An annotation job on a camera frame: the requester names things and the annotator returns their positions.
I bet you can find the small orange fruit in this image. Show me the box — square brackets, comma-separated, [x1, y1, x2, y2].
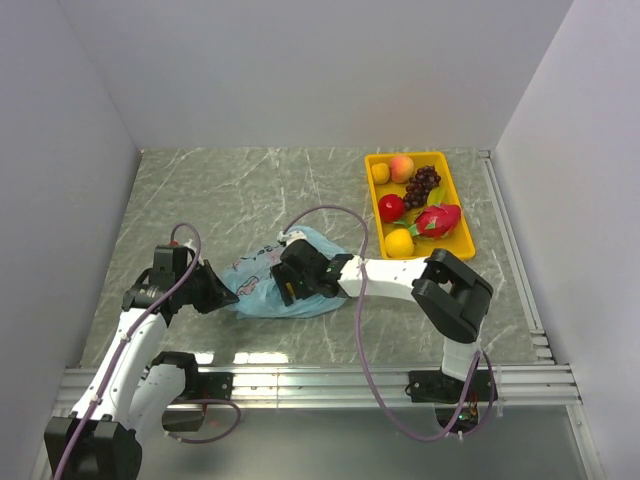
[370, 163, 391, 185]

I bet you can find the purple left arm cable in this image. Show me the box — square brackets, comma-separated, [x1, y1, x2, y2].
[52, 222, 242, 480]

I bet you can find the aluminium rail frame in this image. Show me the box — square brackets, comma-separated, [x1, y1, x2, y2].
[29, 149, 601, 480]

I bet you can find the red apple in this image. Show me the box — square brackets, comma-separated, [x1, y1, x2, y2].
[378, 194, 406, 223]

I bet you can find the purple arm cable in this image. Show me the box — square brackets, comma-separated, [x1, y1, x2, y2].
[52, 222, 242, 480]
[282, 206, 496, 444]

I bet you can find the yellow green mango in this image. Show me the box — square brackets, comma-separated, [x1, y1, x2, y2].
[426, 186, 446, 206]

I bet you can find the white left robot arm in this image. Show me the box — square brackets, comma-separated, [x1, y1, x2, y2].
[44, 242, 238, 479]

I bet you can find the yellow fruit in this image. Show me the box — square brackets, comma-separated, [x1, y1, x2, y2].
[384, 228, 415, 258]

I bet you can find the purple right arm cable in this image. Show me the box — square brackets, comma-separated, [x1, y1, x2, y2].
[282, 206, 496, 444]

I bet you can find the pink peach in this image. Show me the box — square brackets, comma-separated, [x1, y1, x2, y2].
[389, 155, 414, 184]

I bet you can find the light blue plastic bag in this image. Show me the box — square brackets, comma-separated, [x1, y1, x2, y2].
[219, 241, 346, 319]

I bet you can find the red dragon fruit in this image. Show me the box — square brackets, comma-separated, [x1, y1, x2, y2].
[408, 203, 462, 240]

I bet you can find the dark red grape bunch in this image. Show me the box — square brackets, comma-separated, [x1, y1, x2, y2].
[403, 166, 441, 210]

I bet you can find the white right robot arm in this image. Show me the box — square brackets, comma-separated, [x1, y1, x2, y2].
[271, 240, 493, 404]

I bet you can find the yellow plastic tray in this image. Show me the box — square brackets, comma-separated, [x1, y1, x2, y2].
[365, 152, 476, 260]

